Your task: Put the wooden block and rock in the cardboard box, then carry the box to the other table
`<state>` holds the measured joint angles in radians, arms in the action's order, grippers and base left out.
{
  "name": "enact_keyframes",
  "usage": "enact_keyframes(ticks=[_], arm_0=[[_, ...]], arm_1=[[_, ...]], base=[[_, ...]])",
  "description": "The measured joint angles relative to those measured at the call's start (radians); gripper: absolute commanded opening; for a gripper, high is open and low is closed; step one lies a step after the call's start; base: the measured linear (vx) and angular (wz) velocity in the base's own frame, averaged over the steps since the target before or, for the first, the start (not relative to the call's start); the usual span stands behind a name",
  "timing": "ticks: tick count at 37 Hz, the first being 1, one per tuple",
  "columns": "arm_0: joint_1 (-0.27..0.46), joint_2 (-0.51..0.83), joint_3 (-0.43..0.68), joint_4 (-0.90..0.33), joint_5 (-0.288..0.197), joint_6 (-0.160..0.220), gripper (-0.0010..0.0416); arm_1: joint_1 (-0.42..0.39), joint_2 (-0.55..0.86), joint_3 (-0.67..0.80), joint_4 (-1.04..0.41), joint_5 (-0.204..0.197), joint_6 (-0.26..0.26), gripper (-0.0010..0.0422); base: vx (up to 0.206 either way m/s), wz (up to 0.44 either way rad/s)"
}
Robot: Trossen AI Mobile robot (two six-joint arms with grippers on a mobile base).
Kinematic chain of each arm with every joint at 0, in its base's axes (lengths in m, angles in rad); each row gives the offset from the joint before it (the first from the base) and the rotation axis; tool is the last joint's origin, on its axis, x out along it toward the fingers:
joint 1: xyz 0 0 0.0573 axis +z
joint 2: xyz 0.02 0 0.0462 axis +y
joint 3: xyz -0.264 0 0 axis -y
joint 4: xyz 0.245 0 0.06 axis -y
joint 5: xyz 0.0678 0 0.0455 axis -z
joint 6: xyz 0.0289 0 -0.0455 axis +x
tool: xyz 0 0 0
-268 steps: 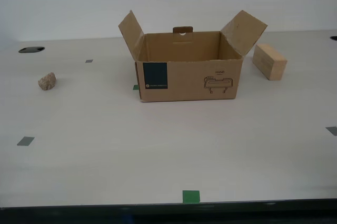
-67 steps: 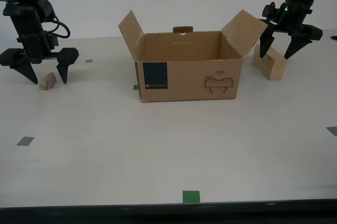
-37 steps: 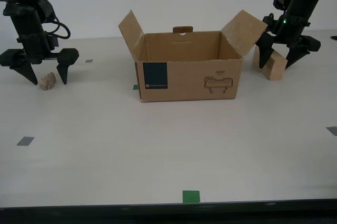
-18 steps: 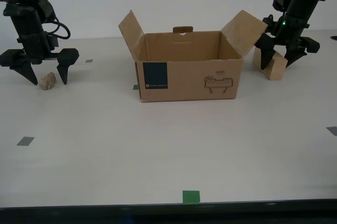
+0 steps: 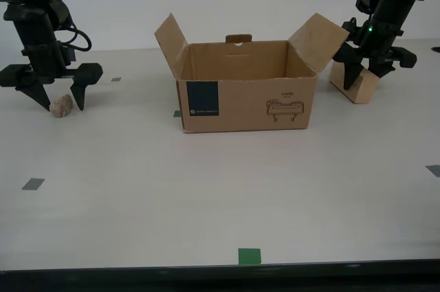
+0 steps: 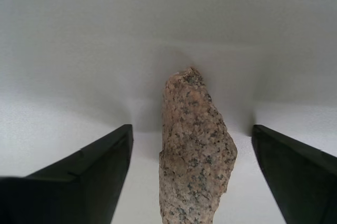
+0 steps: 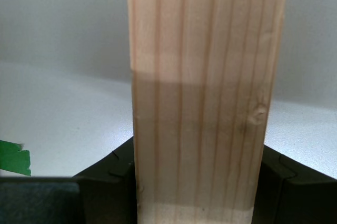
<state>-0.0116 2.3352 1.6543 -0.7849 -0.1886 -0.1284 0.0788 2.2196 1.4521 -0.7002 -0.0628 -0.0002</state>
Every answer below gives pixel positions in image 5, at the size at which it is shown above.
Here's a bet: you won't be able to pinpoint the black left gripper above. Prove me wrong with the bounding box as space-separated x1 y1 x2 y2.
0 13 104 112

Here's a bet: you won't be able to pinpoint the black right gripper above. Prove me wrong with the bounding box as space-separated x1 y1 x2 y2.
331 13 418 90

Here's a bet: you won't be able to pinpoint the light wooden block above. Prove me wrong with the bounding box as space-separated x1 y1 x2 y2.
329 60 380 104

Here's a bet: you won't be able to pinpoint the small beige rock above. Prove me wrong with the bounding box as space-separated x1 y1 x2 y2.
49 94 74 119

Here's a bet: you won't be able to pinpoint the brown cardboard box flaps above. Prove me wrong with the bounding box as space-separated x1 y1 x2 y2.
153 12 350 134

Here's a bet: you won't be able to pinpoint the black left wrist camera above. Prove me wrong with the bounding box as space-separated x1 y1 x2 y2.
58 41 77 67

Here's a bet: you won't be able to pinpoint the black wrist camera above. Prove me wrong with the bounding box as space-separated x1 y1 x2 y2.
58 41 77 67
341 17 360 44

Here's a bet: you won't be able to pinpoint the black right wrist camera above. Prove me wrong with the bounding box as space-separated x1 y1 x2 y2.
341 17 360 44

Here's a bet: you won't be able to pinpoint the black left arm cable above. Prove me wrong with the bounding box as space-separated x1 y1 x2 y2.
47 0 93 53

